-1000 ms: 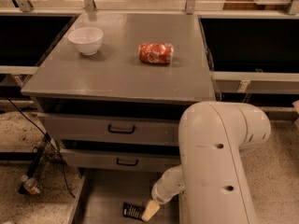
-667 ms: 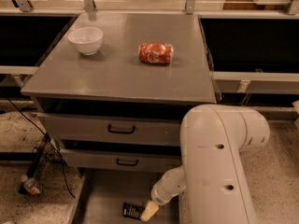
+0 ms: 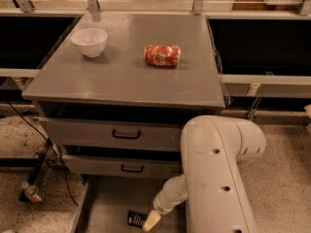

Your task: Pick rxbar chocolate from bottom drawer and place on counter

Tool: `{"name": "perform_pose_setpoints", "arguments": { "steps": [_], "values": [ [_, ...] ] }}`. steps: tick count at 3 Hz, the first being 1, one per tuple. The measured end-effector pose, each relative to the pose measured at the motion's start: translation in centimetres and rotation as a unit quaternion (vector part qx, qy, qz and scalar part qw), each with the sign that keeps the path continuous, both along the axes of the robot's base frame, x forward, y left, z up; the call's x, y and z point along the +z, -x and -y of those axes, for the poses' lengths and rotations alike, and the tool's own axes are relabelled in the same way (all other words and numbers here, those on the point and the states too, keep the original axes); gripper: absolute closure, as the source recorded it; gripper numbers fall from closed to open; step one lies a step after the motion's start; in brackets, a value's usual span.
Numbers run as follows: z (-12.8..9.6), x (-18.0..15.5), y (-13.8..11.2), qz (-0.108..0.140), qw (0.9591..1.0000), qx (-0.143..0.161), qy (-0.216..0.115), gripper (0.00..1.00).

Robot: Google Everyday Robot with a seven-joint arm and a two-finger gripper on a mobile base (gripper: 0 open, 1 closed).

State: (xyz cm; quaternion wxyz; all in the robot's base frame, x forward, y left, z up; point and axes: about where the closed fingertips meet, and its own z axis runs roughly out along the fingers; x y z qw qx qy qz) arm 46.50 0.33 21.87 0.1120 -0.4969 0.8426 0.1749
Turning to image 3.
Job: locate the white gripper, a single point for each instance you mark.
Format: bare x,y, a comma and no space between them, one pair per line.
162,205

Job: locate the black rxbar chocolate bar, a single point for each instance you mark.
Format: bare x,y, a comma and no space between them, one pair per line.
136,219

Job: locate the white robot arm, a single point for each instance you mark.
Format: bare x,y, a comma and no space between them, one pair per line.
211,148

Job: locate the grey open bottom drawer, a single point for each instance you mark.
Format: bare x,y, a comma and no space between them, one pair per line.
107,201

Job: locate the grey middle drawer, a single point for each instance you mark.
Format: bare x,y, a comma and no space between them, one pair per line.
118,167

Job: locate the grey top drawer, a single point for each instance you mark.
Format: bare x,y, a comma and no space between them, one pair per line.
98,134

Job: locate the grey drawer cabinet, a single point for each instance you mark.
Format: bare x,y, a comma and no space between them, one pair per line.
119,85

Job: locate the plastic bottle on floor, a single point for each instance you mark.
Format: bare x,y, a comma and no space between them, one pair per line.
32,192

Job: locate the black stand on floor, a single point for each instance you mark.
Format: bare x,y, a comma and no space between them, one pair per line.
37,169

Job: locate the crushed red soda can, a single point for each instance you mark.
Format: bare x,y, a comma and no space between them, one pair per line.
162,55

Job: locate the white ceramic bowl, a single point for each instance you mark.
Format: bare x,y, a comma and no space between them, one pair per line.
90,41

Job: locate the black middle drawer handle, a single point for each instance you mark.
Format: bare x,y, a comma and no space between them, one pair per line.
132,169

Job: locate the black drawer handle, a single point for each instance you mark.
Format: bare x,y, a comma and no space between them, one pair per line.
132,169
126,136

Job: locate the black top drawer handle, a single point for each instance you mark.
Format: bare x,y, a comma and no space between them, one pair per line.
126,136

